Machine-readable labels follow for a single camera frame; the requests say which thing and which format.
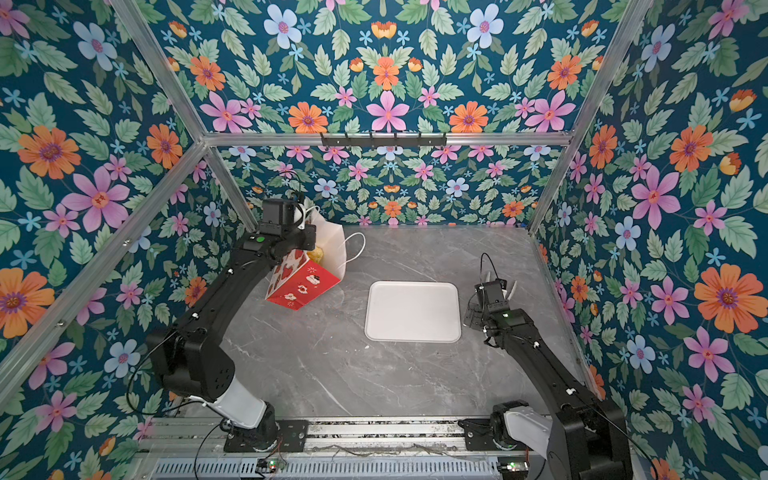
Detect black hook rail on wall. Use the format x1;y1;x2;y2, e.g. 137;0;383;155
320;133;448;148

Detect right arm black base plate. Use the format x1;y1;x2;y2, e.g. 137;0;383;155
457;418;516;452

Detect red white paper bag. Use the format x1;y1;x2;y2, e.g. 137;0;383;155
265;210;367;311

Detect white perforated cable duct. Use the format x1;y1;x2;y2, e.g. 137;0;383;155
149;457;501;479

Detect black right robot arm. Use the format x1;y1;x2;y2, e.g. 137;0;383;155
465;280;634;479

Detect aluminium frame bar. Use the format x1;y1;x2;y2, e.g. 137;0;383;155
204;132;573;148
1;141;208;409

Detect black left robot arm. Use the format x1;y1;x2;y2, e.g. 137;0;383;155
147;198;316;430

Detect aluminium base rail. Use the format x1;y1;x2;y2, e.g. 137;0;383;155
137;416;637;463

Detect aluminium frame left bar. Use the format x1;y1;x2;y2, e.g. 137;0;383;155
1;141;208;409

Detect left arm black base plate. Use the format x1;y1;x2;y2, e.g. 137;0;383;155
224;420;309;453

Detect white rectangular tray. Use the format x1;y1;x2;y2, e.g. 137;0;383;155
364;281;462;344

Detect aluminium frame corner post right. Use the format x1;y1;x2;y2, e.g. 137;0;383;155
528;0;654;237

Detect aluminium frame corner post left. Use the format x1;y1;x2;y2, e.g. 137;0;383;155
112;1;257;232

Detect aluminium frame corner post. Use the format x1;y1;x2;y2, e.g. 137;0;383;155
112;1;257;232
528;0;654;237

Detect aluminium frame back bar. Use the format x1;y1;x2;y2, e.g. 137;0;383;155
204;132;573;148

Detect yellow fake croissant bread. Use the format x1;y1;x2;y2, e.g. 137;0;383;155
307;246;325;265

